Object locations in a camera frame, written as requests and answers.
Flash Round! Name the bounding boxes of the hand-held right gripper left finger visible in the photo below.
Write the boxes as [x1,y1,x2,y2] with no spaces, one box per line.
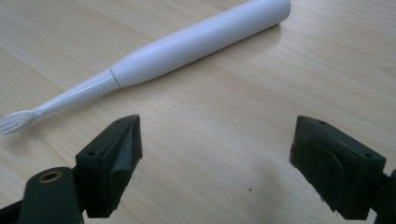
[75,114,144,219]

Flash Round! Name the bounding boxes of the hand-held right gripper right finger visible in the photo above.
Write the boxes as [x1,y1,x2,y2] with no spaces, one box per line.
[289,115,388,221]

